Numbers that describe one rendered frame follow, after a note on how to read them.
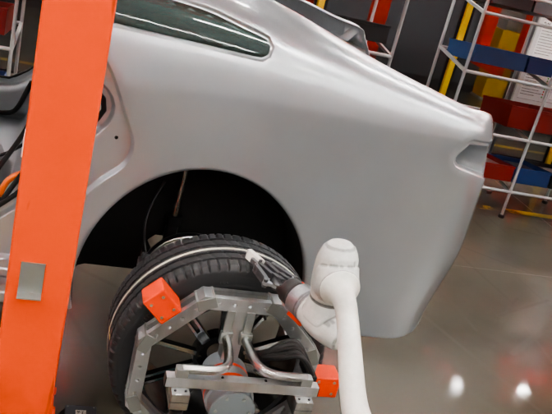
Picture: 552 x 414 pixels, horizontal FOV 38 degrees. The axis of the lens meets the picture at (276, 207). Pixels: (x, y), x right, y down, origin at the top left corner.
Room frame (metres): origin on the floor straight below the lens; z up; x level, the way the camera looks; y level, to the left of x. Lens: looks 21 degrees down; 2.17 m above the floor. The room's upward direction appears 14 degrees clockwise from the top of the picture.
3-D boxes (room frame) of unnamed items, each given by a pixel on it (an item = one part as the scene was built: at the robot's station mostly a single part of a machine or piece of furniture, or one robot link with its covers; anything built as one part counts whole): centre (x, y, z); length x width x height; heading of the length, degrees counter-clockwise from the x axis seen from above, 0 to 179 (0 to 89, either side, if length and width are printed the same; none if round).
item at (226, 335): (1.85, 0.09, 1.03); 0.19 x 0.18 x 0.11; 18
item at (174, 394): (1.75, 0.13, 0.93); 0.09 x 0.05 x 0.05; 18
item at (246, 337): (1.91, -0.10, 1.03); 0.19 x 0.18 x 0.11; 18
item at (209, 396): (1.93, 0.01, 0.85); 0.21 x 0.14 x 0.14; 18
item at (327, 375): (2.10, -0.27, 0.85); 0.09 x 0.08 x 0.07; 108
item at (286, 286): (1.98, -0.08, 1.19); 0.09 x 0.08 x 0.07; 43
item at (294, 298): (1.92, -0.13, 1.19); 0.09 x 0.06 x 0.09; 133
